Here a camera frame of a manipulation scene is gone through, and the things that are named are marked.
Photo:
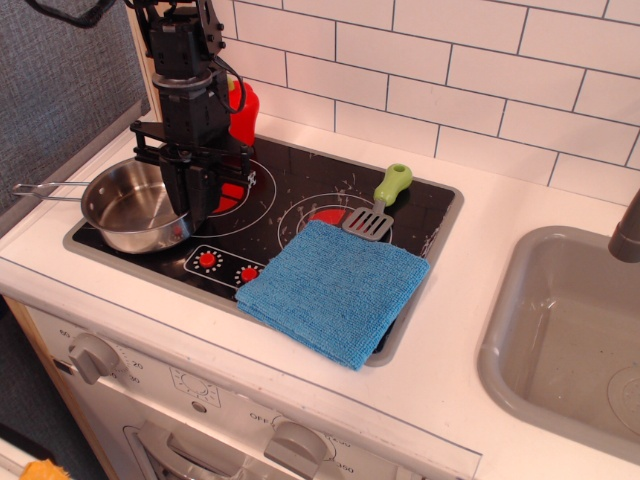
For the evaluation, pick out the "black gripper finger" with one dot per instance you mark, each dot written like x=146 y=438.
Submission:
x=175 y=184
x=203 y=193

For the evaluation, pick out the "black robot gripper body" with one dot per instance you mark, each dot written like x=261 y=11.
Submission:
x=194 y=128

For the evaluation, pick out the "silver metal pan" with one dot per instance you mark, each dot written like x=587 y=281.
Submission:
x=127 y=204

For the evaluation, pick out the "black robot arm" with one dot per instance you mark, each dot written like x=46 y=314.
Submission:
x=183 y=41

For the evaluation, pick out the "black toy stove top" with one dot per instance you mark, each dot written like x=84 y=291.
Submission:
x=251 y=226

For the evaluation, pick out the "red toy bell pepper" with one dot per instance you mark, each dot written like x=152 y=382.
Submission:
x=243 y=123

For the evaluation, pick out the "blue folded cloth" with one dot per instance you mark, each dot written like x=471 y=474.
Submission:
x=334 y=292

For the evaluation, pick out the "grey left oven knob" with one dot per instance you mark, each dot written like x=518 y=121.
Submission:
x=92 y=357

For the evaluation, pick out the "grey oven knob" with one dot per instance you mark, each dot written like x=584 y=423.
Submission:
x=92 y=357
x=296 y=448

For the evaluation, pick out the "white toy oven front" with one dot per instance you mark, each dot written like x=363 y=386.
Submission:
x=152 y=420

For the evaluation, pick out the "grey right oven knob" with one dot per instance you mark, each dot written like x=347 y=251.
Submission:
x=296 y=448

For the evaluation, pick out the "orange fuzzy object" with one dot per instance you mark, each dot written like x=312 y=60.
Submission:
x=43 y=470

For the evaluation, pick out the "grey toy sink basin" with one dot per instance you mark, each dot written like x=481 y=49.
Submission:
x=561 y=350

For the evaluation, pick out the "grey faucet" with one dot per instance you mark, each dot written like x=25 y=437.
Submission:
x=624 y=244

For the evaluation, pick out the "wooden side post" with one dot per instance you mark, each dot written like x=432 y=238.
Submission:
x=146 y=66

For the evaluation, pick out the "green handled grey spatula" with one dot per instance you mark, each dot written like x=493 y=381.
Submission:
x=372 y=224

